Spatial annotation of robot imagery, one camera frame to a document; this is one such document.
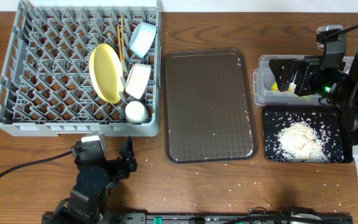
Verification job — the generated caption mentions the white plastic cup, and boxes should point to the white plastic cup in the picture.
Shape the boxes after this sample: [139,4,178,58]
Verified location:
[125,101,149,123]

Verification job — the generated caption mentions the white shallow bowl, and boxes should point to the white shallow bowl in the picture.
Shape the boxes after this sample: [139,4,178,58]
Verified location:
[125,63,152,100]

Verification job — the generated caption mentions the yellow round plate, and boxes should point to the yellow round plate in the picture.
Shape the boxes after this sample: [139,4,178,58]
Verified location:
[89,44,124,104]

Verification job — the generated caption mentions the light blue bowl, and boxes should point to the light blue bowl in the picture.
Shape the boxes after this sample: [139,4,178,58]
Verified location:
[129,22,157,58]

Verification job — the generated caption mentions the wooden chopstick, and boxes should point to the wooden chopstick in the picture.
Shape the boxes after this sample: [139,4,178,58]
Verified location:
[120,12,125,62]
[116,25,123,63]

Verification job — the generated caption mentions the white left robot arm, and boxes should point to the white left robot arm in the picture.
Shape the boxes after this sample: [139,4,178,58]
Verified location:
[43,134,137,223]

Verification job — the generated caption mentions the clear plastic waste bin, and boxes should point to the clear plastic waste bin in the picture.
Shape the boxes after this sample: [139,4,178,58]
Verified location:
[252,54,356,106]

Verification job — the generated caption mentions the black waste tray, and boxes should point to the black waste tray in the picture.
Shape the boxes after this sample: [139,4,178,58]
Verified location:
[262,105,353,164]

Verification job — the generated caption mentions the pile of rice waste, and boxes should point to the pile of rice waste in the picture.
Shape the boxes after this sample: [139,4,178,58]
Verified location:
[273,121,329,162]

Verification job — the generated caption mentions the yellow green wrapper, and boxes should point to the yellow green wrapper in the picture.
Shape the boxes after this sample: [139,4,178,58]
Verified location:
[270,82,296,93]

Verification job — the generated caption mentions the grey plastic dish rack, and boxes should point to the grey plastic dish rack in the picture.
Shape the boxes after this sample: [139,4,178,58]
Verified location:
[0,1,163,137]

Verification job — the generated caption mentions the dark brown serving tray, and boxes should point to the dark brown serving tray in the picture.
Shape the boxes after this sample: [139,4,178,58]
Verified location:
[163,49,259,164]

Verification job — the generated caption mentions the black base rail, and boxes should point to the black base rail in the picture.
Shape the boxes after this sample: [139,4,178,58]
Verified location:
[41,207,354,224]

